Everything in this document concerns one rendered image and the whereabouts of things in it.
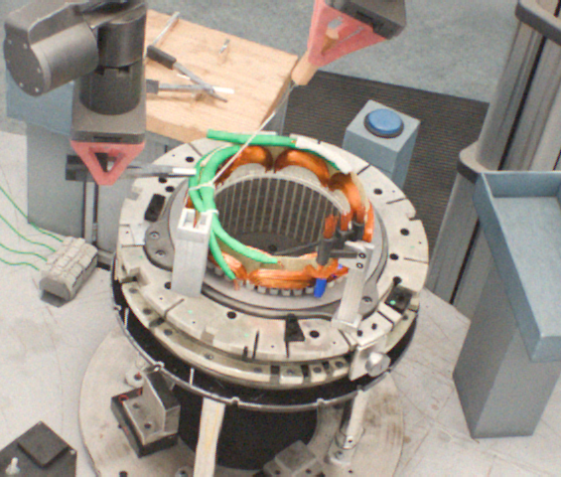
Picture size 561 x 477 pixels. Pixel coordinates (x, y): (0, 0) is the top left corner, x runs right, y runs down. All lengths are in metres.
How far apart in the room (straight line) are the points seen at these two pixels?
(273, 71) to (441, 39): 2.01
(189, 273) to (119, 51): 0.23
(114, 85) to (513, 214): 0.56
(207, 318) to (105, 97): 0.24
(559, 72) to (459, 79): 1.84
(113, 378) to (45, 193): 0.28
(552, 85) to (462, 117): 1.68
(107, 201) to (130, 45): 0.52
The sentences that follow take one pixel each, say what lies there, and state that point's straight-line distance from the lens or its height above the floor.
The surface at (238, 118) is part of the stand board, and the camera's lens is 1.50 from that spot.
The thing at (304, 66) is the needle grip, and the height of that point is 1.32.
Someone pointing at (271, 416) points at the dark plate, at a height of 0.78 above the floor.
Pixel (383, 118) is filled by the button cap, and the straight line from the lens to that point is 1.57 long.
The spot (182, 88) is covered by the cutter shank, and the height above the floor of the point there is 1.09.
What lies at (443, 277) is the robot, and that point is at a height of 0.71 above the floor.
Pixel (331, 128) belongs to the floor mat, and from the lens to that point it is 3.16.
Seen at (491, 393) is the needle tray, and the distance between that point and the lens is 1.54.
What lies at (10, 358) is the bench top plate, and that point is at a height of 0.78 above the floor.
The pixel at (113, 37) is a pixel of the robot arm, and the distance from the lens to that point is 1.12.
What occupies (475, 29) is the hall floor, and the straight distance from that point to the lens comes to 3.63.
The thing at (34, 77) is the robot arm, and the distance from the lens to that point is 1.09.
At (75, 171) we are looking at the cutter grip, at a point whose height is 1.18.
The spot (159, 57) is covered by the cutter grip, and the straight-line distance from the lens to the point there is 1.54.
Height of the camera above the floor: 2.03
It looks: 45 degrees down
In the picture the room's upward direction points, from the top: 11 degrees clockwise
